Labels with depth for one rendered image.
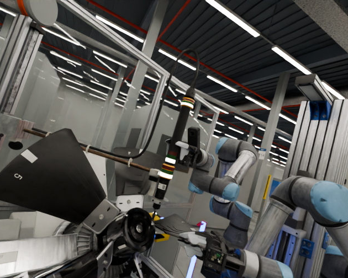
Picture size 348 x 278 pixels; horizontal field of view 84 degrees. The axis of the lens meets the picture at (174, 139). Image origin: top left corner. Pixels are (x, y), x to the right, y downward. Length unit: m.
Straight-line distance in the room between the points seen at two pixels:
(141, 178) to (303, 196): 0.56
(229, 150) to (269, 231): 0.49
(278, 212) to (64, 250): 0.73
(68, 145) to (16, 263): 0.29
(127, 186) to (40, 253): 0.29
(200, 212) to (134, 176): 4.03
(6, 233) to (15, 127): 0.39
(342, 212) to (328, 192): 0.07
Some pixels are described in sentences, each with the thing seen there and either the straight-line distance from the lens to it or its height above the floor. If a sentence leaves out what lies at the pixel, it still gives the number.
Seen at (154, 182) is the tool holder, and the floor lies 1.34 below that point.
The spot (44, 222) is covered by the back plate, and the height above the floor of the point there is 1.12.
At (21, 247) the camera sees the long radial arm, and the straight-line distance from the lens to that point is 0.65.
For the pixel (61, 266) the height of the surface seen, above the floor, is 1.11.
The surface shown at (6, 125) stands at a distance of 0.95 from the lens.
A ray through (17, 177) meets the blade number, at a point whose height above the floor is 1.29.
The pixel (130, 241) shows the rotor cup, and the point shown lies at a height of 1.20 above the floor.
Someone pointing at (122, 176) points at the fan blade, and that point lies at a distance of 0.75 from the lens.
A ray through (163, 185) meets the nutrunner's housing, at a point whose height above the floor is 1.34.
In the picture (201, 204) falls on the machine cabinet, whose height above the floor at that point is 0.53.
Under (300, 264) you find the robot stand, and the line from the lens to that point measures 1.41.
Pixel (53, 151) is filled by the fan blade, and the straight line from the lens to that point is 0.59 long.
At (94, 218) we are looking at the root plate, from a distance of 0.62.
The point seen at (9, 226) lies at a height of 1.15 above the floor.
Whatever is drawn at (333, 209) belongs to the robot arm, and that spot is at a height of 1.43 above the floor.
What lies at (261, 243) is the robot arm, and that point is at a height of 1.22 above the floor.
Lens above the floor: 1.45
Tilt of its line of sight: 4 degrees up
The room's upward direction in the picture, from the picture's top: 17 degrees clockwise
